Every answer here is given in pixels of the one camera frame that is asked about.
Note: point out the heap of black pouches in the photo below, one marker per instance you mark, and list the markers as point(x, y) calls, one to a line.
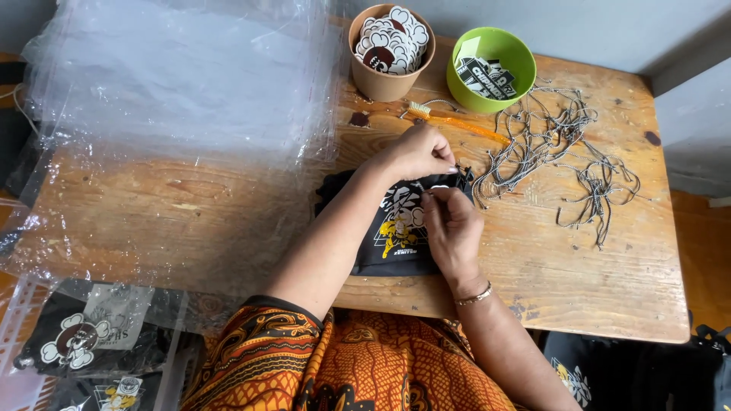
point(634, 371)

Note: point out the packed pouch with skull print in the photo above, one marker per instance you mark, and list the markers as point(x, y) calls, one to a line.
point(80, 337)

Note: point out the heap of black-white labels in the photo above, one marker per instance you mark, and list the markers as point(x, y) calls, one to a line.
point(485, 77)

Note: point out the person's right hand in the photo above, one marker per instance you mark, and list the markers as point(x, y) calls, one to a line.
point(452, 228)

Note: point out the stack of clear plastic bags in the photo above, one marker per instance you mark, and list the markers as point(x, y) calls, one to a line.
point(171, 85)

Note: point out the green plastic bowl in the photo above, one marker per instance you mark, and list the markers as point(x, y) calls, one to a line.
point(485, 91)

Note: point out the orange toothbrush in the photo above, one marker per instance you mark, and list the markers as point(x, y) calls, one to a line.
point(457, 121)

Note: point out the brown paper cup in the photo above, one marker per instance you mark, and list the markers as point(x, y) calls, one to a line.
point(384, 74)

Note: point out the person's left hand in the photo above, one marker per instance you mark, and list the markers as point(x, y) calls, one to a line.
point(414, 153)

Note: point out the packed pouch with yellow print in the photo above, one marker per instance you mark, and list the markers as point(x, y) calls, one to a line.
point(111, 394)

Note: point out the heap of skull stickers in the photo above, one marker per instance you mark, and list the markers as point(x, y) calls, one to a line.
point(394, 40)

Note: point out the orange patterned dress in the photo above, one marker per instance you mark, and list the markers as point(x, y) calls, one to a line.
point(342, 365)

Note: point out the person's left fingers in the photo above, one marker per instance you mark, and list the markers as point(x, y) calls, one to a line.
point(442, 162)

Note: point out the wooden table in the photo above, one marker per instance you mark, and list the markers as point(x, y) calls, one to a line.
point(457, 228)

